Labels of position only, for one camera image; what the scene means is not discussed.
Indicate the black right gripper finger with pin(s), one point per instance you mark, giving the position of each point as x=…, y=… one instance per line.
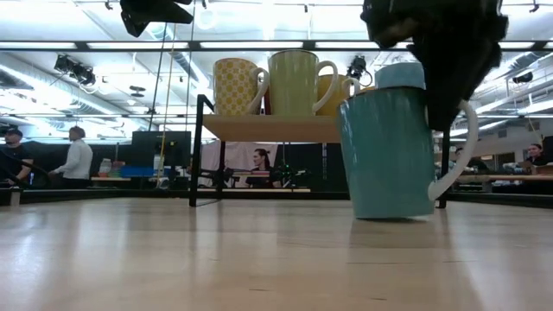
x=449, y=86

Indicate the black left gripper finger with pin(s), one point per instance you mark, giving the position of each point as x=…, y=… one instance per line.
x=168, y=15

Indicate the blue faceted mug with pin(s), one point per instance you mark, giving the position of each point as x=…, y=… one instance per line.
x=399, y=75

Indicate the yellow polka dot mug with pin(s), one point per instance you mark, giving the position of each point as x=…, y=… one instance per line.
x=235, y=86

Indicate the red mug white interior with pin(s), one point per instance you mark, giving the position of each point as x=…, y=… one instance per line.
x=267, y=103

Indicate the light green mug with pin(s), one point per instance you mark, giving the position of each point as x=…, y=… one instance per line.
x=294, y=84

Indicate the black background robot arm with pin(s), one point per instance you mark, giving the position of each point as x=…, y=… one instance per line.
x=294, y=176

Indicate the black ceiling dome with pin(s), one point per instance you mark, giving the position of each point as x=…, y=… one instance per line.
x=523, y=78

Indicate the black ceiling-mounted device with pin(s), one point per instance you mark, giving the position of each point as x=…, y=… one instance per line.
x=71, y=67

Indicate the black hanging device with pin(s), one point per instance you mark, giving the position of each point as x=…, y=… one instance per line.
x=357, y=67

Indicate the wooden background table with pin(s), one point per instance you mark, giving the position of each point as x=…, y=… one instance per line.
x=505, y=178

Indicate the wooden shelf black metal legs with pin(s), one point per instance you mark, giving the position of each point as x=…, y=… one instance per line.
x=268, y=128

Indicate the white fabric backdrop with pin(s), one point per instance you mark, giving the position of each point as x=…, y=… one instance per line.
x=235, y=153

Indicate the stacked plastic containers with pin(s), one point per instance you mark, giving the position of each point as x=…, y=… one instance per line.
x=106, y=168

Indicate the blue storage bin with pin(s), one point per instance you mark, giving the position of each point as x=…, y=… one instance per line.
x=136, y=172

